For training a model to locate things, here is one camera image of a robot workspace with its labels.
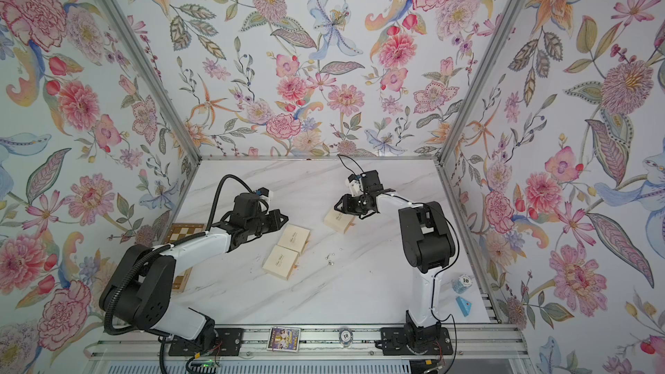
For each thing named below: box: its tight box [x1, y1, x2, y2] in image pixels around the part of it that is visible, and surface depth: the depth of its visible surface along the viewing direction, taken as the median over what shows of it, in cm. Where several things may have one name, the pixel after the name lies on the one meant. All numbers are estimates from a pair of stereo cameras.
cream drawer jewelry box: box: [262, 245, 300, 281], surface depth 88 cm
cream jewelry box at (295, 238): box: [277, 223, 312, 257], surface depth 94 cm
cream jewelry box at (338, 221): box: [322, 208, 356, 234], surface depth 100 cm
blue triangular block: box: [455, 296, 472, 317], surface depth 81 cm
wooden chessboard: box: [165, 223, 207, 246], surface depth 97 cm
